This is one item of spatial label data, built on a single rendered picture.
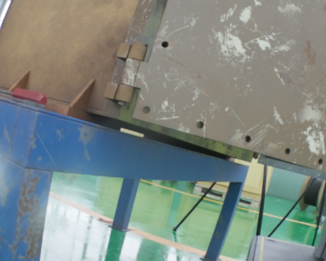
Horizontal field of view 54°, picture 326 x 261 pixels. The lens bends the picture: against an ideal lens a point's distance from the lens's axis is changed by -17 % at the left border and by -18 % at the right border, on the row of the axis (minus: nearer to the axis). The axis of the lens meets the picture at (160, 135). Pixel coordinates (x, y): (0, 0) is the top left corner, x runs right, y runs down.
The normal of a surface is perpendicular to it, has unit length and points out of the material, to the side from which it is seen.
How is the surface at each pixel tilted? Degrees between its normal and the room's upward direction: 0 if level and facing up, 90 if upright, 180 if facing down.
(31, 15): 90
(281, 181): 90
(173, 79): 90
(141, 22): 90
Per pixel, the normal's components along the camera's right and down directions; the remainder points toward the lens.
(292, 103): 0.11, 0.01
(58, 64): -0.40, -0.13
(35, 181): 0.88, 0.22
